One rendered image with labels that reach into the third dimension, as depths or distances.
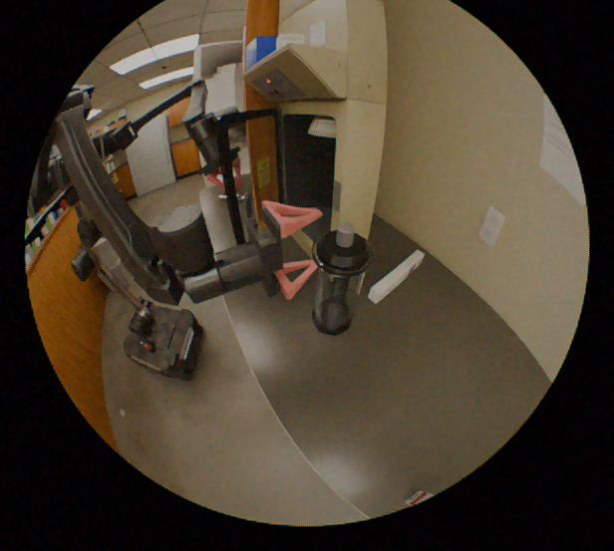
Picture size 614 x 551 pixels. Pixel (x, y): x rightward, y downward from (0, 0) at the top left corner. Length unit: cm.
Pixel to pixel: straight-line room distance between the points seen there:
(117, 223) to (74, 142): 16
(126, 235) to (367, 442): 53
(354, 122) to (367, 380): 52
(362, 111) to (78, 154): 48
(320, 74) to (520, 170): 58
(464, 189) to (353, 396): 66
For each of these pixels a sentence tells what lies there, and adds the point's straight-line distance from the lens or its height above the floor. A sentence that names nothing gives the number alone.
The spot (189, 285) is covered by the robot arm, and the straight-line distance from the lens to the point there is 27.
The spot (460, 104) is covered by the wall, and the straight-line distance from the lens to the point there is 74.
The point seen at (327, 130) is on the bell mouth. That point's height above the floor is 133.
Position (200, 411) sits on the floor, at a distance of 155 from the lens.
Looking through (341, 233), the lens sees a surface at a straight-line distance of 32.
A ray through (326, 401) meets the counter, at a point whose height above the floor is 94.
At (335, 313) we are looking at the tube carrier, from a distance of 42.
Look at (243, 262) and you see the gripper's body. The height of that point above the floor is 122.
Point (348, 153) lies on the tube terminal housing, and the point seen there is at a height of 130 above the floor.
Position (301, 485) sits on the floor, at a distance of 147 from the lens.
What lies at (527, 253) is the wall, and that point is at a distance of 73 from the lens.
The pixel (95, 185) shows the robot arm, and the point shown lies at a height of 136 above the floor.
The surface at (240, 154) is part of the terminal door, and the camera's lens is 45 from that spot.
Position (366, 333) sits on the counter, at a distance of 52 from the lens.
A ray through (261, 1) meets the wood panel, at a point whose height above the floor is 186.
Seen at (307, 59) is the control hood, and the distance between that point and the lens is 36.
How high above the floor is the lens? 139
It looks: 38 degrees down
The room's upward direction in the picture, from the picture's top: straight up
